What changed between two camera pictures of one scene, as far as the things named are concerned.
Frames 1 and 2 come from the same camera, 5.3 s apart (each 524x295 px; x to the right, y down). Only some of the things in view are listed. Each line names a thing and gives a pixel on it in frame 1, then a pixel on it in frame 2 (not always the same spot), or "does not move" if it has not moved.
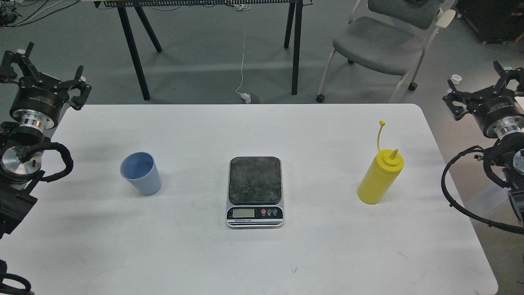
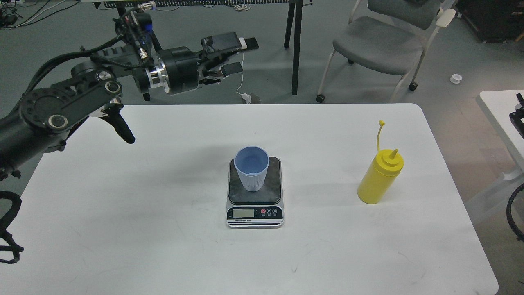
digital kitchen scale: x=255 y=197 does not move
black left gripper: x=40 y=91 -> x=181 y=65
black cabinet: x=493 y=21 does not move
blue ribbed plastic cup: x=141 y=169 -> x=252 y=162
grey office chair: x=392 y=37 does not move
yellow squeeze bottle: x=380 y=174 does not move
